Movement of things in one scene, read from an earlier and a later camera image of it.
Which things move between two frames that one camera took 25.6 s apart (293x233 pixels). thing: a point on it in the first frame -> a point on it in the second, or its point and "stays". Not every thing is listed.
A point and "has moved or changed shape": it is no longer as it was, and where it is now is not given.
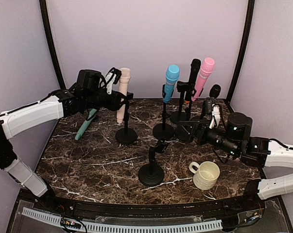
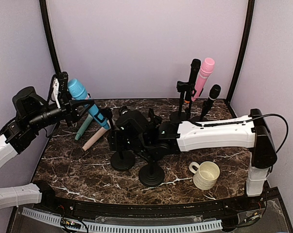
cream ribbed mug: (206, 174) stays
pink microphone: (207, 69) stays
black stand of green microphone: (151, 174) stays
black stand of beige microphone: (127, 136) has moved or changed shape
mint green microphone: (90, 115) stays
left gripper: (115, 104) -> (71, 112)
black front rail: (83, 208) stays
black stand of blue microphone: (163, 131) -> (122, 160)
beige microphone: (125, 76) -> (100, 133)
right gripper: (201, 127) -> (116, 144)
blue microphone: (172, 74) -> (78, 91)
